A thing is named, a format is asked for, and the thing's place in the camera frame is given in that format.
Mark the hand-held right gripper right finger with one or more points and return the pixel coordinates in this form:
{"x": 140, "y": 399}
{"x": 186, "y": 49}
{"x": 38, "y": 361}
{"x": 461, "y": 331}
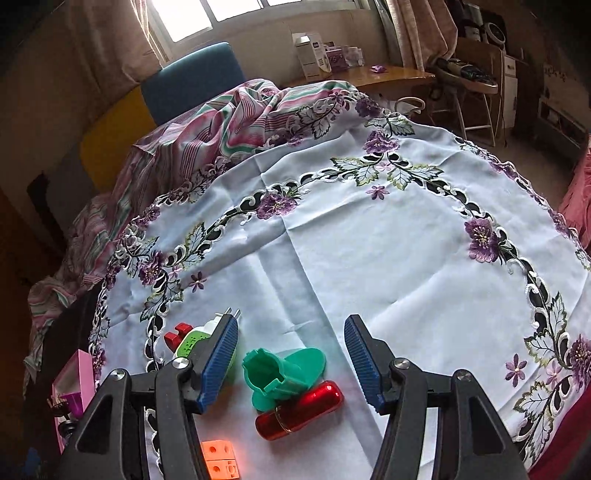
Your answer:
{"x": 364, "y": 364}

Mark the small pink carton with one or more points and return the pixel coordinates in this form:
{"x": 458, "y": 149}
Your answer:
{"x": 339, "y": 57}

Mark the white green plug-in device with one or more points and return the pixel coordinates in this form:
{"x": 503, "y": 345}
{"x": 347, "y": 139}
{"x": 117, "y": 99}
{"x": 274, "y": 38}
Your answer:
{"x": 198, "y": 339}

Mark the pink cardboard box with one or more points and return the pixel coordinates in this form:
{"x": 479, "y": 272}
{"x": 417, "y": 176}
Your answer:
{"x": 85, "y": 369}

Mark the pink ruffled cushion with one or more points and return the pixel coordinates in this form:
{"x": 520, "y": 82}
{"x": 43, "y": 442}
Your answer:
{"x": 577, "y": 198}

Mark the magenta plastic cup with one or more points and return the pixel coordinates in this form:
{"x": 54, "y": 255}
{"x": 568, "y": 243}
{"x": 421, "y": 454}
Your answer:
{"x": 73, "y": 401}

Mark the green boot-shaped toy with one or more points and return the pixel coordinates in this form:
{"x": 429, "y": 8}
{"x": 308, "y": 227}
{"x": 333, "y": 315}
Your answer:
{"x": 286, "y": 369}

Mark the shiny red tube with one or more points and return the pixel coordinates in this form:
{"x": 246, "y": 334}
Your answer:
{"x": 300, "y": 410}

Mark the wooden bedside table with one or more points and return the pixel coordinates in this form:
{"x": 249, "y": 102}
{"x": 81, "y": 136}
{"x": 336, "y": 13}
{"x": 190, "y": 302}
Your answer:
{"x": 401, "y": 78}

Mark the white round appliance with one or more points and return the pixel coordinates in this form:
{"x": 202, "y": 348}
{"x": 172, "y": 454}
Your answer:
{"x": 494, "y": 25}

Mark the pink striped bedsheet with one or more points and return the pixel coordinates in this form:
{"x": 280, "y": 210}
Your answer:
{"x": 198, "y": 129}

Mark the white cabinet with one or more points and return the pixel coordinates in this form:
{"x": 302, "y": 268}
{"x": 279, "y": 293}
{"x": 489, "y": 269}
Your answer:
{"x": 510, "y": 92}

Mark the orange cube block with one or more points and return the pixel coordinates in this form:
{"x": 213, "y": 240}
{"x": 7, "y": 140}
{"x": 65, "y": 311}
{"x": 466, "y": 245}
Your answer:
{"x": 221, "y": 459}

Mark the white embroidered floral tablecloth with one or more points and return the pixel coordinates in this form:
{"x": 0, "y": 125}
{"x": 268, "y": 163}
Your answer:
{"x": 369, "y": 254}

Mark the beige patterned curtain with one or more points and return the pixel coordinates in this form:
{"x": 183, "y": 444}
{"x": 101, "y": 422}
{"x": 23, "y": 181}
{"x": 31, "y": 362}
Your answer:
{"x": 106, "y": 41}
{"x": 420, "y": 32}

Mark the grey yellow blue headboard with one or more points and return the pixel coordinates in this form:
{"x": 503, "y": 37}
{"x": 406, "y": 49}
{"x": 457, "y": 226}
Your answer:
{"x": 194, "y": 83}

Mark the floral low shelf unit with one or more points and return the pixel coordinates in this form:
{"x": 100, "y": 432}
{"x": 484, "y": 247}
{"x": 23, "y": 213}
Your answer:
{"x": 563, "y": 110}

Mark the tall white carton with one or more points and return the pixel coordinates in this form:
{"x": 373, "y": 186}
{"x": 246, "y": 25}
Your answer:
{"x": 311, "y": 60}

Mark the red notched block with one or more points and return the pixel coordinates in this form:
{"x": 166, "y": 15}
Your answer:
{"x": 175, "y": 339}

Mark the barred window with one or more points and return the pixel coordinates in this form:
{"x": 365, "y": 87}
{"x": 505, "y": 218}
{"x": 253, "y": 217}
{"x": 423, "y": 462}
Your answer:
{"x": 184, "y": 18}

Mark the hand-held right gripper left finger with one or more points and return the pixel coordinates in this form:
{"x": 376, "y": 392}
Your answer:
{"x": 219, "y": 364}

